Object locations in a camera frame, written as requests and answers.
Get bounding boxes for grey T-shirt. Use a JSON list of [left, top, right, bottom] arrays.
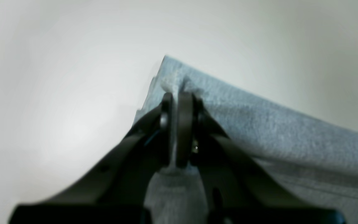
[[135, 56, 358, 224]]

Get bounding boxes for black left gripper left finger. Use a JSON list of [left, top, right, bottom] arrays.
[[9, 93, 173, 224]]

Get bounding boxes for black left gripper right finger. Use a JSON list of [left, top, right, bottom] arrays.
[[177, 92, 346, 224]]

